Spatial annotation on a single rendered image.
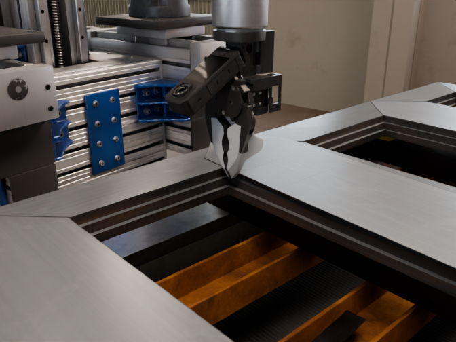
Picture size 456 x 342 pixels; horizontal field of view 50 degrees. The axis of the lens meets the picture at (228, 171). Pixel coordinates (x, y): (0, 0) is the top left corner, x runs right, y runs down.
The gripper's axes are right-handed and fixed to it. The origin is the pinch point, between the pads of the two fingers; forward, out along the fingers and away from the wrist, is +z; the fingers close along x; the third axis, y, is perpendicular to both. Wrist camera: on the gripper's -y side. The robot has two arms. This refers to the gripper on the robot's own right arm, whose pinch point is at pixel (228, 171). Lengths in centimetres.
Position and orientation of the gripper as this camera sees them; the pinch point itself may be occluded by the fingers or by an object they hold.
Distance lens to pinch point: 72.9
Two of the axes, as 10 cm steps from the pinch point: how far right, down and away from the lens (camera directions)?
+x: -6.7, -2.7, 6.9
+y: 7.4, -2.5, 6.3
